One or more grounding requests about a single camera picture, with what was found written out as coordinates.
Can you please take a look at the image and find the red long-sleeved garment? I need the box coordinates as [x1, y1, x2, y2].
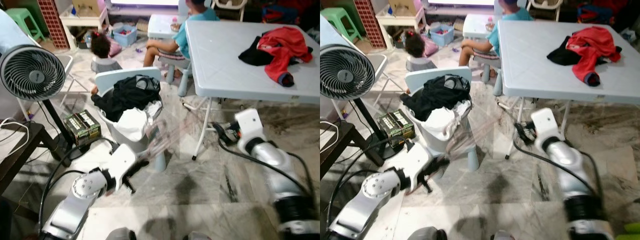
[565, 26, 622, 87]
[256, 26, 314, 88]

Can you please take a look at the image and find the white laundry basket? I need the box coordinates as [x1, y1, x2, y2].
[97, 100, 163, 153]
[407, 100, 473, 153]

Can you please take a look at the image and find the white garment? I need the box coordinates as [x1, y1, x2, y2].
[420, 100, 473, 142]
[110, 100, 163, 143]

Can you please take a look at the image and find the grey left robot leg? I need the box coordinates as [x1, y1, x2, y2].
[407, 226, 447, 240]
[105, 227, 137, 240]

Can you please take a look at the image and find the green and black carton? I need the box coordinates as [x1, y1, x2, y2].
[62, 110, 102, 147]
[376, 110, 416, 147]

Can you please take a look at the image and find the large white folding table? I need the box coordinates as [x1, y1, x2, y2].
[497, 20, 640, 160]
[185, 20, 321, 161]

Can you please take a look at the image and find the pale blue plastic stool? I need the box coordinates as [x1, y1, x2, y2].
[157, 52, 193, 98]
[472, 52, 506, 97]

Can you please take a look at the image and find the pale blue plastic chair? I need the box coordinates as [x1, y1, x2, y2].
[95, 67, 168, 173]
[405, 66, 480, 172]

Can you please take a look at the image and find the dark wooden side table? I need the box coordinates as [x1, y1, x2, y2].
[0, 121, 56, 196]
[320, 121, 363, 181]

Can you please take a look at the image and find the person in teal shirt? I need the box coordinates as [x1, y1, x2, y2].
[142, 0, 221, 68]
[459, 0, 533, 68]

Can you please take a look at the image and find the small white table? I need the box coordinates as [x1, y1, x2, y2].
[147, 14, 188, 41]
[462, 14, 501, 40]

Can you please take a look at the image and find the child in grey dress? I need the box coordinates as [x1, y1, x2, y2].
[402, 31, 438, 93]
[90, 32, 123, 96]

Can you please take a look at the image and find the black standing fan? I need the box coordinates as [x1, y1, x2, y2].
[0, 44, 76, 168]
[320, 44, 396, 168]

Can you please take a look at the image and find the wooden chair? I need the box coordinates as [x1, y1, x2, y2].
[212, 0, 248, 21]
[527, 0, 563, 21]

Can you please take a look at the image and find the blue plastic bin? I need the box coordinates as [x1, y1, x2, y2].
[427, 22, 456, 48]
[111, 24, 138, 48]

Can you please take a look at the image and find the dark bag with red trim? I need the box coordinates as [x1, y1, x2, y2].
[577, 0, 640, 28]
[260, 0, 321, 28]

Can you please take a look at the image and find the lime green object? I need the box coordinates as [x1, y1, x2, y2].
[615, 222, 640, 240]

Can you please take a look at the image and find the grey folding chair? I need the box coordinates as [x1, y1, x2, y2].
[0, 10, 91, 118]
[320, 14, 401, 118]

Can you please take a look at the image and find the cream shelf table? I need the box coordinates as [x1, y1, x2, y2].
[59, 5, 111, 51]
[375, 5, 428, 50]

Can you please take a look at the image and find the red brick pattern panel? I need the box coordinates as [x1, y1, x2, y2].
[355, 0, 386, 50]
[37, 0, 68, 50]

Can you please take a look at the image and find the green plastic stool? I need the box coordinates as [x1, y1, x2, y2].
[5, 7, 46, 43]
[320, 7, 363, 43]

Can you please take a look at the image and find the brown cardboard box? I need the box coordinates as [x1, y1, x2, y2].
[389, 0, 418, 17]
[72, 0, 101, 18]

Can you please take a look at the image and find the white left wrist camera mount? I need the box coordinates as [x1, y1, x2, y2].
[102, 144, 138, 193]
[397, 141, 435, 193]

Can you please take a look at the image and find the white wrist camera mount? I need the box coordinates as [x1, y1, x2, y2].
[102, 144, 138, 193]
[397, 141, 435, 193]
[234, 108, 268, 156]
[530, 107, 563, 153]

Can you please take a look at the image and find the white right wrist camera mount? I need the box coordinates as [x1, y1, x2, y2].
[234, 108, 268, 156]
[530, 107, 563, 153]

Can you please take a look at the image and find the white cable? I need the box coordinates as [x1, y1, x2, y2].
[320, 119, 346, 153]
[0, 117, 31, 156]

